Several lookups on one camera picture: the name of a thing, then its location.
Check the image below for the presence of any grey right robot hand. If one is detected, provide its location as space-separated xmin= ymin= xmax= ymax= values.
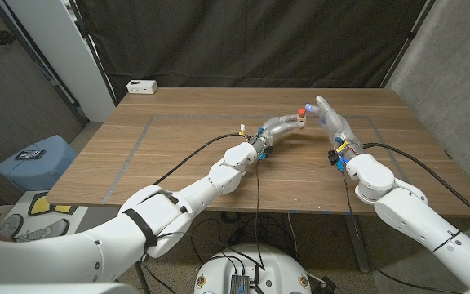
xmin=304 ymin=95 xmax=363 ymax=159

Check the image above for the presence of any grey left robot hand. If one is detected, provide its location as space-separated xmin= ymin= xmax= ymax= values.
xmin=251 ymin=114 xmax=306 ymax=158

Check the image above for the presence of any black backdrop curtain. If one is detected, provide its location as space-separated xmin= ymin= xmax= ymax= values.
xmin=71 ymin=0 xmax=438 ymax=104

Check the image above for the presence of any black backdrop stand pole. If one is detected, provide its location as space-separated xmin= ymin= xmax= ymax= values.
xmin=380 ymin=0 xmax=438 ymax=89
xmin=68 ymin=0 xmax=118 ymax=106

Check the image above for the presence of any grey table leg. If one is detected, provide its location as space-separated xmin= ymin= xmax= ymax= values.
xmin=343 ymin=214 xmax=371 ymax=274

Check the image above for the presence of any white power strip box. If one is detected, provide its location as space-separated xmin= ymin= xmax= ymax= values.
xmin=126 ymin=79 xmax=159 ymax=95

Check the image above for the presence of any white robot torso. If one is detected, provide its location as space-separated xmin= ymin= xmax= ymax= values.
xmin=193 ymin=243 xmax=313 ymax=294

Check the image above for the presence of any black plug beside torso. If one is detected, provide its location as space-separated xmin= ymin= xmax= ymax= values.
xmin=319 ymin=276 xmax=340 ymax=294

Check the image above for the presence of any blue plastic stool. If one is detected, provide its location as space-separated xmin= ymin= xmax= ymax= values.
xmin=0 ymin=135 xmax=78 ymax=193

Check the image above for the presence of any white board yellow black marking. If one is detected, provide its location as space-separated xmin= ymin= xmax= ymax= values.
xmin=16 ymin=189 xmax=91 ymax=224

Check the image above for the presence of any black smartphone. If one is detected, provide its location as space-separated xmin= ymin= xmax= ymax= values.
xmin=15 ymin=149 xmax=47 ymax=161

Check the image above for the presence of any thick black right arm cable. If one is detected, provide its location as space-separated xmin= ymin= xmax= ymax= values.
xmin=362 ymin=141 xmax=470 ymax=230

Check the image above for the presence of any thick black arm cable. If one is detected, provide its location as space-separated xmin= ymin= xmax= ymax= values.
xmin=362 ymin=141 xmax=470 ymax=230
xmin=153 ymin=132 xmax=249 ymax=185

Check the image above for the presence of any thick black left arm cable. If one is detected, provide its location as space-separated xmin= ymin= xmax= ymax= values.
xmin=153 ymin=132 xmax=249 ymax=185

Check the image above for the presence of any thin black left wrist wire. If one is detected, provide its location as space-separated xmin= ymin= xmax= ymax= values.
xmin=253 ymin=159 xmax=267 ymax=271

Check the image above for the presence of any thin black wrist wire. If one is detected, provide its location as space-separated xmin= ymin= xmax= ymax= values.
xmin=340 ymin=167 xmax=463 ymax=294
xmin=253 ymin=159 xmax=267 ymax=271

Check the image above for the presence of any thin black right wrist wire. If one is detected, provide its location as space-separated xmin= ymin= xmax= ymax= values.
xmin=340 ymin=167 xmax=463 ymax=294

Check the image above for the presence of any black floor cable tangle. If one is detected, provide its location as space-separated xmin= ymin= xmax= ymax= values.
xmin=189 ymin=211 xmax=297 ymax=262

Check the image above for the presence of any white floor cable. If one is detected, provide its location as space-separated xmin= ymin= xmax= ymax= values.
xmin=286 ymin=212 xmax=299 ymax=256

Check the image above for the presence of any white wall panel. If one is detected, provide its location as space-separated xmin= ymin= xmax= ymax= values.
xmin=4 ymin=0 xmax=116 ymax=123

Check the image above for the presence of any black metal rail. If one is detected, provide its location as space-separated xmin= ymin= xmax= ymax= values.
xmin=0 ymin=0 xmax=89 ymax=126

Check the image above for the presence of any black door handle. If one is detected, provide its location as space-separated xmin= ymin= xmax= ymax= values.
xmin=0 ymin=30 xmax=18 ymax=46

